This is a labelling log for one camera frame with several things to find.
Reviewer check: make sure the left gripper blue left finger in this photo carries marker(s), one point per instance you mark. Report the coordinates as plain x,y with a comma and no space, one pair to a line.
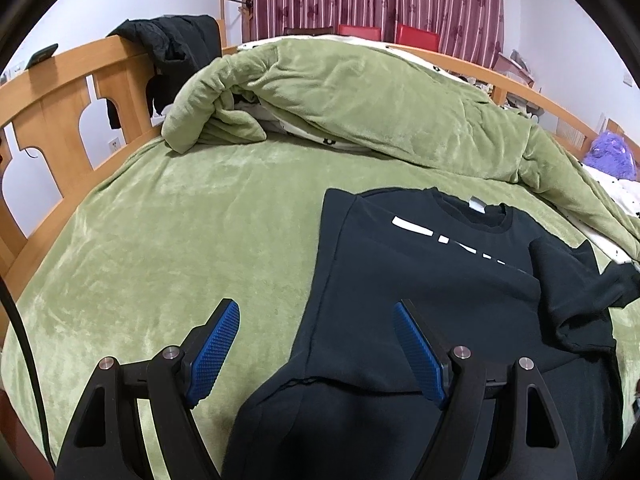
105,439

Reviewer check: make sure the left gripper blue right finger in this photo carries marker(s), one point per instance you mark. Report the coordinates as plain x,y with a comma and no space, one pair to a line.
497,421

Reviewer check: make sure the black long sleeve sweatshirt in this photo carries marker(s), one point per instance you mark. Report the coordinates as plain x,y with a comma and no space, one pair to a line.
346,405

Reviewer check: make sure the green plush bed sheet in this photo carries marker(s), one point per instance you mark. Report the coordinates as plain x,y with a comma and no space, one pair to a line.
151,250

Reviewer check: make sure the purple plush toy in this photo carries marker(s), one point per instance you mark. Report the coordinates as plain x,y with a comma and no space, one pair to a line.
611,154

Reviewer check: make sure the cluttered desk items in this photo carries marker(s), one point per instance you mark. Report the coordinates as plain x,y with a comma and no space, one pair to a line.
517,72

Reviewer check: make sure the green plush comforter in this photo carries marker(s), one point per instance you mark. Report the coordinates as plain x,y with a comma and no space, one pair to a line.
394,105

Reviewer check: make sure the black phone on headboard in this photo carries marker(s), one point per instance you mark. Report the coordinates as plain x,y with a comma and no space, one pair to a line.
41,56

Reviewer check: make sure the black garment on headboard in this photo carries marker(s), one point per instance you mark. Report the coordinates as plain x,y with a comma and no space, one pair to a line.
178,47

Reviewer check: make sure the red chair left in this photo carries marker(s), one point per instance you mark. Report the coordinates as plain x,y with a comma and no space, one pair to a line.
363,32

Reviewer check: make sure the dark wooden chair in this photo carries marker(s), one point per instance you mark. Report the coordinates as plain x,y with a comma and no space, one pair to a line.
308,31

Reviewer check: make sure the wooden coat rack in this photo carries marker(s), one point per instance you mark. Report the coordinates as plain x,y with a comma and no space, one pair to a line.
234,20

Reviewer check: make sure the wooden bed frame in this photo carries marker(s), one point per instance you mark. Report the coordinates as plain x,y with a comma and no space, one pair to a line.
84,111

